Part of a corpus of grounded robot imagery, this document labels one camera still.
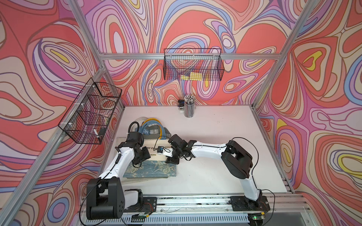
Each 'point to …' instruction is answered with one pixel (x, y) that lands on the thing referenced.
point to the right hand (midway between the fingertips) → (169, 160)
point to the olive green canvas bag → (154, 132)
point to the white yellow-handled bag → (152, 144)
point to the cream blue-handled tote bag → (150, 169)
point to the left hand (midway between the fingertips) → (147, 157)
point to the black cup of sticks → (189, 106)
